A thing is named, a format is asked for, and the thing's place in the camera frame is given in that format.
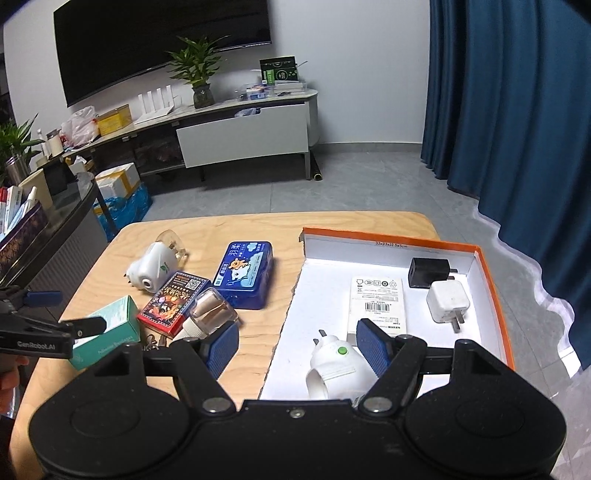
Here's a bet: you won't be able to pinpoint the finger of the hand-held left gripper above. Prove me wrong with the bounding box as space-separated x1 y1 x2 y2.
60 316 107 342
0 286 63 315

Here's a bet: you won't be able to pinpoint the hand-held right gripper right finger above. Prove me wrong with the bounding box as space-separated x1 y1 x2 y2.
355 318 499 415

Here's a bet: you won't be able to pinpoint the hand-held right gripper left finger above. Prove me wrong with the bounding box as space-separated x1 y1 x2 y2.
95 320 240 414

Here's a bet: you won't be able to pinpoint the teal cardboard box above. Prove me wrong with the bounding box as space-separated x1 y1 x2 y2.
69 295 141 371

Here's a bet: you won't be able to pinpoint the clear bottle ribbed cap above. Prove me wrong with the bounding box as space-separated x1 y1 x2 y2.
178 287 238 342

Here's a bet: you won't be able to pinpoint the white plug-in heater green button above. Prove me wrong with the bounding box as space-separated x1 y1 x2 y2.
305 329 377 401

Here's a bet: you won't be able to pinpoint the white barcode box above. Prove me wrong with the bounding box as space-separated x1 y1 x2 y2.
347 275 409 347

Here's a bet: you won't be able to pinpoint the red blue card box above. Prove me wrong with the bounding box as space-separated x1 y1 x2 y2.
137 271 209 337

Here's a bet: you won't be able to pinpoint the blue tissue pack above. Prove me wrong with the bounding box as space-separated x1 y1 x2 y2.
213 241 274 310

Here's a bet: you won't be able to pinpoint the white charger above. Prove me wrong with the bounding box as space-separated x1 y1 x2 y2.
426 280 472 334

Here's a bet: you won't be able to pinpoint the black charger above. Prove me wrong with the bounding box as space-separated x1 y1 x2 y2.
407 257 458 289

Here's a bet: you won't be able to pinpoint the orange white box lid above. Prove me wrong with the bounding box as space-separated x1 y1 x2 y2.
259 226 515 401

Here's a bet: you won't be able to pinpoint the person's left hand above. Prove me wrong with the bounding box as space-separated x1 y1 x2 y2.
0 356 21 416

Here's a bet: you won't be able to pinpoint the black glass-topped counter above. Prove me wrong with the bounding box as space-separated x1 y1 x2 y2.
0 178 114 319

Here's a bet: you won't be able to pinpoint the white plug-in heater with bottle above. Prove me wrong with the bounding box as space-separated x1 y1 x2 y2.
126 229 189 294

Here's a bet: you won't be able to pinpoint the pile of medicine packets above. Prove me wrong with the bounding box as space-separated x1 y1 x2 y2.
0 185 38 236

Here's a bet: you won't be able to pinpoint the beige box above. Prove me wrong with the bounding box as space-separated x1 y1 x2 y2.
18 168 54 210

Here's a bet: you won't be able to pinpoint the blue plastic bag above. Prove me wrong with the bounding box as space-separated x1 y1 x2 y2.
92 185 153 232

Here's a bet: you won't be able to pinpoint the metal thermos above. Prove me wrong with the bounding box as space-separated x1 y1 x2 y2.
4 154 31 185

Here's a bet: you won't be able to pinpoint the cardboard parcel box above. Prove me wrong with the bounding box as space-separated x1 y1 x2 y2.
95 162 141 201

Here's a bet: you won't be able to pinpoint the leafy green plant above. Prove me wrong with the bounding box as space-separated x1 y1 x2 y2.
0 113 44 185

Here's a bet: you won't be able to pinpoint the white plastic bag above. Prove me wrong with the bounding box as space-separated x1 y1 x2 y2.
60 106 100 146

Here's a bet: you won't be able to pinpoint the yellow box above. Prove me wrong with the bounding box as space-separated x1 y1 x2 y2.
96 104 132 136

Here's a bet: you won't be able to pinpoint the white tv cabinet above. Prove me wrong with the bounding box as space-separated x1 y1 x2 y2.
60 88 320 181

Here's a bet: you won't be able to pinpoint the white router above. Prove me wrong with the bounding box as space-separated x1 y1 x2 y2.
135 85 176 123

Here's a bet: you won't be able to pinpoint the clear plastic boxes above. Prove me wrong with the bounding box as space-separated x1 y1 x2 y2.
240 80 308 100

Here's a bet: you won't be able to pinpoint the blue curtain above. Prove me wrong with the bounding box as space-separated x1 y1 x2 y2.
420 0 591 370

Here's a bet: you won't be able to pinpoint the potted plant dark pot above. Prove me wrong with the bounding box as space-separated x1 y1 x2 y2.
165 36 227 109

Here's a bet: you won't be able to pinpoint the black television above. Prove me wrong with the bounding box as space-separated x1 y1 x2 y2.
53 0 272 108

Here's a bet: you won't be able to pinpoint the green black box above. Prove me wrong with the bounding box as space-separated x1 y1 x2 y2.
259 56 298 85

